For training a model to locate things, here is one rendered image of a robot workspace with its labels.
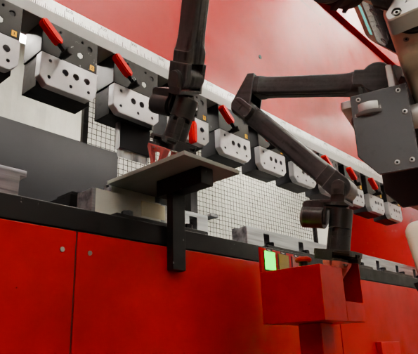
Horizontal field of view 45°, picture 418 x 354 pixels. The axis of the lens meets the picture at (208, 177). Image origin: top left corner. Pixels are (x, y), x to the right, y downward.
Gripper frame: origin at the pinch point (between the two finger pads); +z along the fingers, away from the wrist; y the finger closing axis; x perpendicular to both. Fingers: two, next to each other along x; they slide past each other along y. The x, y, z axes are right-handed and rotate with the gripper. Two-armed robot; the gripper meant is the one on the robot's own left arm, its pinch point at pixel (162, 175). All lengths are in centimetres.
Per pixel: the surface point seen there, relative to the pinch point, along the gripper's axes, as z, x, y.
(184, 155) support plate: -5.8, 16.3, 9.3
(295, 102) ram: -41, -29, -76
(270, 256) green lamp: 10.8, 20.8, -23.3
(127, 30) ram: -34.0, -24.8, 6.8
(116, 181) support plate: 4.5, -3.7, 9.6
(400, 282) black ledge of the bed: 14, 10, -123
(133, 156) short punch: -2.2, -13.0, 0.9
